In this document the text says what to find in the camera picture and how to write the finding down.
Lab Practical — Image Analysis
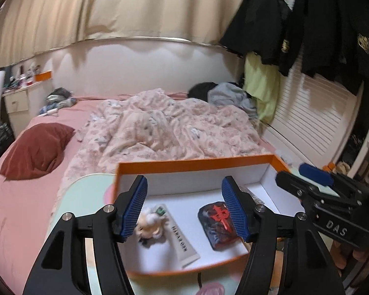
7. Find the dark red pillow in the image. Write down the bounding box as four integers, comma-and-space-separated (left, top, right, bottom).
0, 122, 76, 181

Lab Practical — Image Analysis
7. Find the black hanging jacket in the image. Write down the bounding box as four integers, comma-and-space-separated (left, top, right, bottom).
278, 0, 369, 97
219, 0, 296, 68

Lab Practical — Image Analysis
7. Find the yellow green hanging garment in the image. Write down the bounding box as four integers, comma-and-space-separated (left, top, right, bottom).
243, 52, 280, 125

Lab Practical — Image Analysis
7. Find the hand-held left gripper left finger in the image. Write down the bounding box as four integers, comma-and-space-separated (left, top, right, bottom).
22, 175, 148, 295

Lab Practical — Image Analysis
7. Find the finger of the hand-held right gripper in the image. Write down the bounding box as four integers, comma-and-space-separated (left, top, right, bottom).
298, 162, 342, 197
275, 171, 362, 211

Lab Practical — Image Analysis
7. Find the orange cardboard box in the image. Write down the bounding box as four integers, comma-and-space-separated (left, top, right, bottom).
111, 154, 296, 279

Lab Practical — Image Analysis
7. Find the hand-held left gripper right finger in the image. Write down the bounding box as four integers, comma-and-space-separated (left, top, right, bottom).
221, 176, 346, 295

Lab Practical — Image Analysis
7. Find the white drawer cabinet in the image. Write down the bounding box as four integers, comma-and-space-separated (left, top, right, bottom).
3, 89, 30, 114

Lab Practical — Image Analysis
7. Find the beige curtain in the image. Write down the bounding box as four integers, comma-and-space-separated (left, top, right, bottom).
0, 0, 253, 71

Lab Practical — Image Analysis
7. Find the pink bed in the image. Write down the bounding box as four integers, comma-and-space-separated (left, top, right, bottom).
0, 94, 277, 295

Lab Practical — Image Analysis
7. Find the white cosmetic tube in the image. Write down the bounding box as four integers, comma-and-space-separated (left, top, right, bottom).
160, 203, 201, 269

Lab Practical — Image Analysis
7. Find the clear crinkled plastic item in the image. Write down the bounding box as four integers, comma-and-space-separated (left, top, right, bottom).
244, 186, 266, 206

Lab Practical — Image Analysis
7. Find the grey cloth bundle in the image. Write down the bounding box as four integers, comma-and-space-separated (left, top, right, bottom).
46, 87, 73, 103

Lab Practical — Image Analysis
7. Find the small pale haired doll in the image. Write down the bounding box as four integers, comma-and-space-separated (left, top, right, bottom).
135, 204, 168, 248

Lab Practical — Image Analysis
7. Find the grey blue clothing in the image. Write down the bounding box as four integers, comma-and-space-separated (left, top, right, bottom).
207, 81, 259, 120

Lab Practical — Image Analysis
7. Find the black packet red symbol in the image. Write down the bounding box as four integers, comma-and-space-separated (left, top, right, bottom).
198, 201, 245, 251

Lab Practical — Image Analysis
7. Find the black clothing heap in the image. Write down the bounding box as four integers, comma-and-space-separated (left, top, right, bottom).
187, 81, 219, 102

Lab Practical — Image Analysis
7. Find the white slatted panel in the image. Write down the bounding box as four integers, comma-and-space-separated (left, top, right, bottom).
263, 49, 368, 165

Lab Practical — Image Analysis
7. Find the person's right hand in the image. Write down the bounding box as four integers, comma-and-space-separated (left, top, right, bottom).
330, 238, 369, 268

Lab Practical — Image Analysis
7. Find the blue white plush toy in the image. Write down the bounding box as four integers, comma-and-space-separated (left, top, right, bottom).
38, 97, 79, 118

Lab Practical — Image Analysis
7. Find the pink floral blanket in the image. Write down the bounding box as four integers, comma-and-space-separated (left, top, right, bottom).
54, 88, 271, 191

